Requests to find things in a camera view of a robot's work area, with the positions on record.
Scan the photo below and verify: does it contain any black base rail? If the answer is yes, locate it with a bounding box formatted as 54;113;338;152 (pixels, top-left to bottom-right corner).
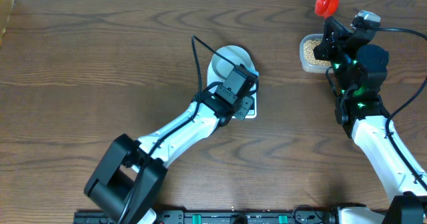
73;209;394;224

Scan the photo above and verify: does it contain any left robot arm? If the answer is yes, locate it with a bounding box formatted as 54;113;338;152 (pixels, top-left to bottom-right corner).
84;65;259;223

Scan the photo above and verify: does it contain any pile of soybeans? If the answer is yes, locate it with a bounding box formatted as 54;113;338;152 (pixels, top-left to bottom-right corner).
303;39;330;66

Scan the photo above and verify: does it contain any white digital kitchen scale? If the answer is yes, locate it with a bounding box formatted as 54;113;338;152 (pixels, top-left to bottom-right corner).
207;55;259;121

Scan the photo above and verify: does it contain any grey round bowl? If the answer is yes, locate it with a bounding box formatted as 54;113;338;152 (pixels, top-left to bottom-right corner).
207;45;255;82

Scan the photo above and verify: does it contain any clear plastic container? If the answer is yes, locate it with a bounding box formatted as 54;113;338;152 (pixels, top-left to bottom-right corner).
300;34;331;73

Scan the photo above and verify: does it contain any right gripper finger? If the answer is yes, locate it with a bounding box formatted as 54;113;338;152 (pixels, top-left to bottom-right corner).
322;17;353;42
314;35;334;61

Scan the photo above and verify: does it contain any red measuring scoop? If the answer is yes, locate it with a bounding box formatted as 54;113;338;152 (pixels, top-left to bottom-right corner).
315;0;340;19

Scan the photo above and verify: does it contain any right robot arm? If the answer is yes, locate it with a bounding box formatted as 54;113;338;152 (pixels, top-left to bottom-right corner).
314;11;426;223

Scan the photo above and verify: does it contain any left black cable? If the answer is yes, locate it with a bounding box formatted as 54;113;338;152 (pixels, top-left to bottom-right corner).
116;35;241;224

